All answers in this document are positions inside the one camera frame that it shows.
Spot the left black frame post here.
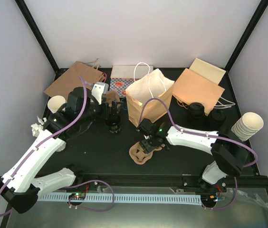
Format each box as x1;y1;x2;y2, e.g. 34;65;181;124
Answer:
15;0;59;73

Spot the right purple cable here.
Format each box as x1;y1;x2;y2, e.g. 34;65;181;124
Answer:
140;97;258;211

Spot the tan flat paper bag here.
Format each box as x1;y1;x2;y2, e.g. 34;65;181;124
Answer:
189;58;226;85

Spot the black lid stack right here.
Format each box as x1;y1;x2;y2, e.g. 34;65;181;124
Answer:
207;109;226;131

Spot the single pulp cup carrier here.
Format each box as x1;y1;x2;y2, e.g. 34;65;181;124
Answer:
129;142;163;165

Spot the purple cable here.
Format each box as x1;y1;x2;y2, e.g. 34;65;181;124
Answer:
140;97;258;211
0;75;115;218

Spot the right black frame post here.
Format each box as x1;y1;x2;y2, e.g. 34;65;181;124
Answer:
224;0;268;71

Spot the left stack of paper cups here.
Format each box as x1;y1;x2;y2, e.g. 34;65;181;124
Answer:
47;95;67;114

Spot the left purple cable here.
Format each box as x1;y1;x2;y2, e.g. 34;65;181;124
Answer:
0;75;115;218

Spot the bundle of wrapped straws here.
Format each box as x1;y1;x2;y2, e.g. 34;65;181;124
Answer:
30;116;66;152

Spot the right stack of paper cups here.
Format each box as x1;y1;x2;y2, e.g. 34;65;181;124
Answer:
231;112;264;142

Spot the black frame post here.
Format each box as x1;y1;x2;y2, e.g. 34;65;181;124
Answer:
15;0;59;73
224;0;268;71

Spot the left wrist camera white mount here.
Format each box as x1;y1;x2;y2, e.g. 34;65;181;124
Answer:
91;82;109;105

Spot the black lid stack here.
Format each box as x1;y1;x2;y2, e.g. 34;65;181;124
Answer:
188;102;205;129
207;109;226;131

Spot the brown flat paper bag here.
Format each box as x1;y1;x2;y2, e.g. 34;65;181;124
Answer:
44;61;103;100

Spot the blue slotted cable duct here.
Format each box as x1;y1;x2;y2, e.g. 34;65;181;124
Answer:
38;192;201;206

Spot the stack of pulp cup carriers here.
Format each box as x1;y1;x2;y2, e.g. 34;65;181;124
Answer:
104;90;120;106

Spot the black lid stack left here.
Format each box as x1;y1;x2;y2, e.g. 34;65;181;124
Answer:
188;102;205;129

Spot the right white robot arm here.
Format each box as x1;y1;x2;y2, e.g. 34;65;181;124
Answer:
137;118;248;191

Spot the orange kraft paper bag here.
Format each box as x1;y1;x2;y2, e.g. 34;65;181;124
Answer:
125;62;174;127

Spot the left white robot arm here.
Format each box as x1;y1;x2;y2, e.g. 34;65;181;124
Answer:
0;85;123;214

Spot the stack of paper cups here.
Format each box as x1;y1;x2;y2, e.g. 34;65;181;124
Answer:
47;95;67;114
231;112;264;142

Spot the checkered printed paper bag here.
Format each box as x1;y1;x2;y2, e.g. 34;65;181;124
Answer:
109;64;153;98

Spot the orange flat bag right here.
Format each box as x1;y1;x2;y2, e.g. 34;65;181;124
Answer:
172;69;225;115

